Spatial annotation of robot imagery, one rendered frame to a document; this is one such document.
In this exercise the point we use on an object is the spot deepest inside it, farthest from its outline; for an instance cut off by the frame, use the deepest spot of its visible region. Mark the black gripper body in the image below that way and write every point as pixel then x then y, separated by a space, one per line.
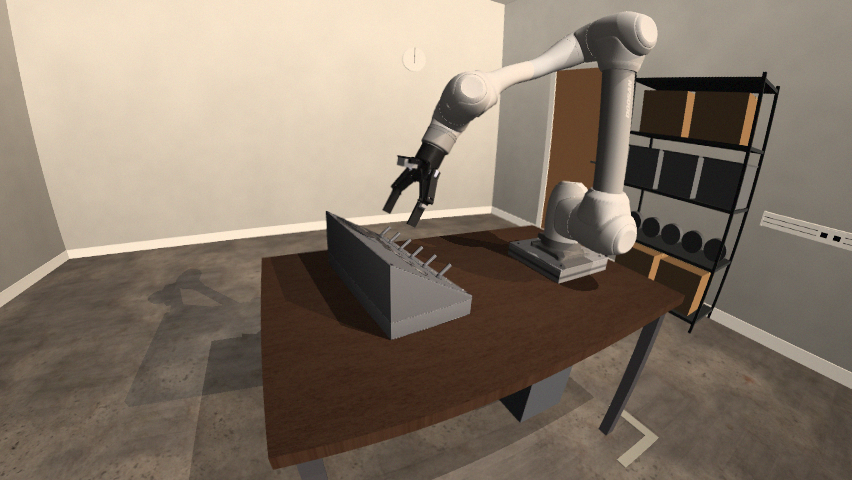
pixel 431 157

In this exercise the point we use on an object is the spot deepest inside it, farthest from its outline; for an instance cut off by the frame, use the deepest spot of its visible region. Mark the white switch panel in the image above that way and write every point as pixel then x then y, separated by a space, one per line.
pixel 398 290

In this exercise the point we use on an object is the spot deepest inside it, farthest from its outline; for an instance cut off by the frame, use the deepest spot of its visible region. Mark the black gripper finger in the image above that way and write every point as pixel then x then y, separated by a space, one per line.
pixel 406 180
pixel 429 186

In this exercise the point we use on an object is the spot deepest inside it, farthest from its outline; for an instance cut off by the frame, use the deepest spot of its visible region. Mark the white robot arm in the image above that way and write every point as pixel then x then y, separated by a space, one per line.
pixel 603 221

